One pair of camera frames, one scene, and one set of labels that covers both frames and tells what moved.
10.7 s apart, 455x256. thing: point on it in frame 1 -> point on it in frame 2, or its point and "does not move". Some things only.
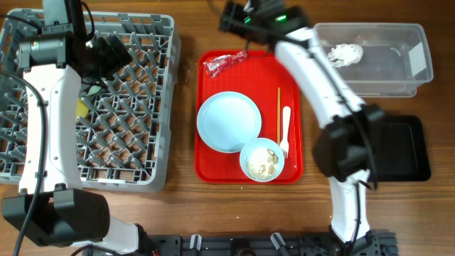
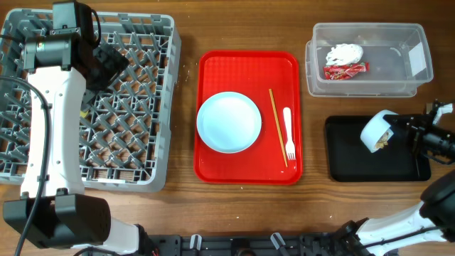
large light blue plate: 227,120 does not move
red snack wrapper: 216,65 -> 339,72
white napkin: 343,55 does not move
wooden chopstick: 279,115 -> 283,151
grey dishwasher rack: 126,126 does not move
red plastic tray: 277,94 does not move
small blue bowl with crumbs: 261,160 -> 376,132
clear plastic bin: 378,60 does not move
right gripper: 230,18 -> 416,125
